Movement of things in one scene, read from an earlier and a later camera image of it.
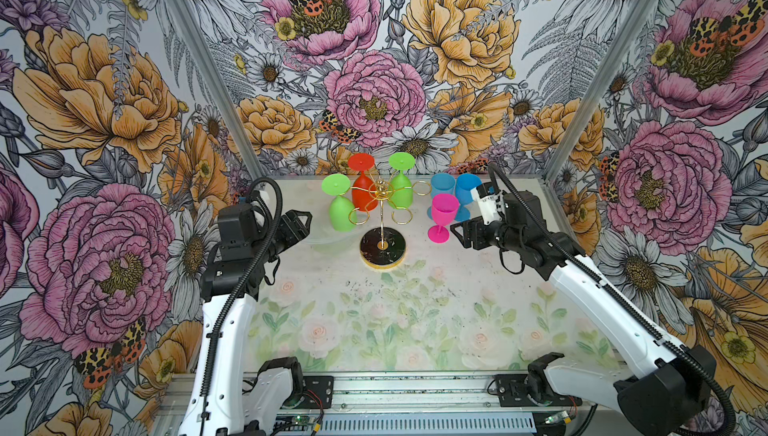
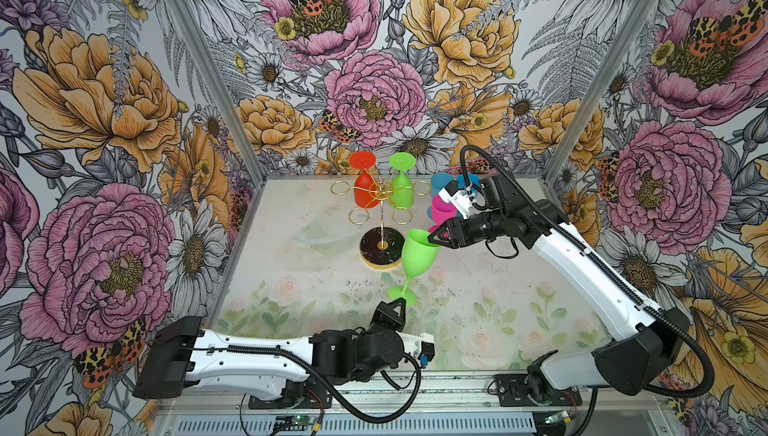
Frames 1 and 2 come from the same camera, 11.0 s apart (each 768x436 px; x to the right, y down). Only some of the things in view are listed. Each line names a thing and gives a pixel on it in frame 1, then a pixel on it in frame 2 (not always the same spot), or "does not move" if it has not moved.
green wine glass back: x=401 y=191 does not move
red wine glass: x=363 y=193 does not move
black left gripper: x=296 y=230 -> x=383 y=311
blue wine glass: x=465 y=183 does not move
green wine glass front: x=341 y=213 -> x=419 y=254
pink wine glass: x=444 y=213 does not move
